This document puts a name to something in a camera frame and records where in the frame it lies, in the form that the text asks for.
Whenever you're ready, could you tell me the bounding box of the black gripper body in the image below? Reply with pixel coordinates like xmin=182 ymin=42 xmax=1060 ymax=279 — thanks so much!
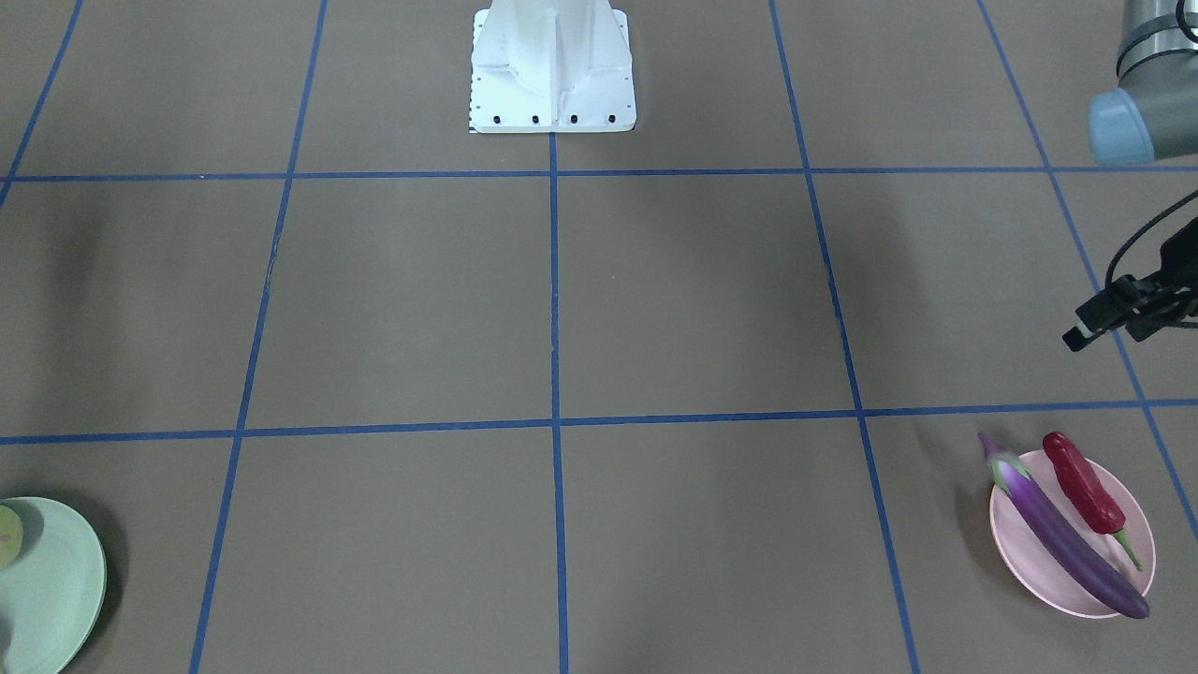
xmin=1121 ymin=225 xmax=1197 ymax=344

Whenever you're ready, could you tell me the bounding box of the red chili pepper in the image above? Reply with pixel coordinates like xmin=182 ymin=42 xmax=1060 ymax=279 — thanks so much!
xmin=1043 ymin=432 xmax=1144 ymax=571

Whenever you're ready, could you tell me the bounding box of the purple eggplant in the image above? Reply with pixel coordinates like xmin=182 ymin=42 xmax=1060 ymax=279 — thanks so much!
xmin=978 ymin=432 xmax=1155 ymax=620

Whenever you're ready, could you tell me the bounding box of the yellow-pink peach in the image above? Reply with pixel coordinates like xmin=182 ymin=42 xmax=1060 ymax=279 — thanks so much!
xmin=0 ymin=505 xmax=24 ymax=570

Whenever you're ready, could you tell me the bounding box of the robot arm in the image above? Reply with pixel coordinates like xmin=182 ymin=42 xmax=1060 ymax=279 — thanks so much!
xmin=1061 ymin=1 xmax=1197 ymax=351

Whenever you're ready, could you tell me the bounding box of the pink plate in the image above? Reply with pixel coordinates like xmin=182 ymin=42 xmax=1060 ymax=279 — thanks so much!
xmin=980 ymin=435 xmax=1156 ymax=623

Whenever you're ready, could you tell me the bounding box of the light green plate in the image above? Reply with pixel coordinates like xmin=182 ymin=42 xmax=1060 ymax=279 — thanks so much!
xmin=1 ymin=496 xmax=108 ymax=673

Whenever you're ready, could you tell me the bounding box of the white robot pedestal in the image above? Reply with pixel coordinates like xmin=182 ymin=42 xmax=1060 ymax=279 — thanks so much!
xmin=468 ymin=1 xmax=637 ymax=134

